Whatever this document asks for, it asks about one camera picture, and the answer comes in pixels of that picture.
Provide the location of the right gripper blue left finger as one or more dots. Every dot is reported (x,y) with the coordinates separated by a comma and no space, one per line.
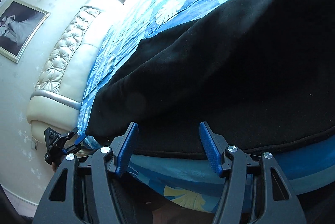
(122,149)

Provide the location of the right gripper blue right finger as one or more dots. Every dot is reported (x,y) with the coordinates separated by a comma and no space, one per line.
(214,146)

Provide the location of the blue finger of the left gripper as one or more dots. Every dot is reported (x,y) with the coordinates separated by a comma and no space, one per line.
(80,139)

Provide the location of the black pants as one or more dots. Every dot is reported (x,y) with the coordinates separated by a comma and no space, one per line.
(259,72)

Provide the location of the cream tufted leather headboard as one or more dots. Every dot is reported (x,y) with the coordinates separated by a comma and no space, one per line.
(56,100)

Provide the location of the framed black white photo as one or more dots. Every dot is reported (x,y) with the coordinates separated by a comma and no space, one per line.
(19,23)

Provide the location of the blue patterned bed cover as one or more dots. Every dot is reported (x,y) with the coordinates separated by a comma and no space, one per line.
(191,183)

